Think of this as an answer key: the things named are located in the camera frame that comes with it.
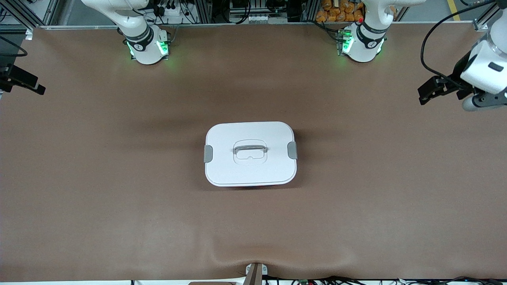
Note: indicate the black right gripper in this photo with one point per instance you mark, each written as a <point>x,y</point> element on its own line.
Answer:
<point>12,76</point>

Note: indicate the bag of orange snacks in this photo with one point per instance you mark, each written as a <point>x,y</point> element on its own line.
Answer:
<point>336,12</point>

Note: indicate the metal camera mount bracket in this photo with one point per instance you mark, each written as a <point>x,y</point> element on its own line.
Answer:
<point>254,275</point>

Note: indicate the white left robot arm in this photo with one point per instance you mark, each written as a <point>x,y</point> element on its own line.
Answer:
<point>364,43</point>

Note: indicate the aluminium frame post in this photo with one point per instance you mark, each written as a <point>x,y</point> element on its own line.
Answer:
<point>23,14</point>
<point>485,18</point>

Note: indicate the brown table mat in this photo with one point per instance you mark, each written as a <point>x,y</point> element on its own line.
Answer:
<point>253,221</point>

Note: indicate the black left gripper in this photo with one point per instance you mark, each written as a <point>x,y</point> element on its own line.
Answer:
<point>460,74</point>

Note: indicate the white power strip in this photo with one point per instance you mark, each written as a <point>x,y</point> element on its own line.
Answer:
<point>170,16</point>

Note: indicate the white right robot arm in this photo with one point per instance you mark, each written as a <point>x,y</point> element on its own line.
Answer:
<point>144,47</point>

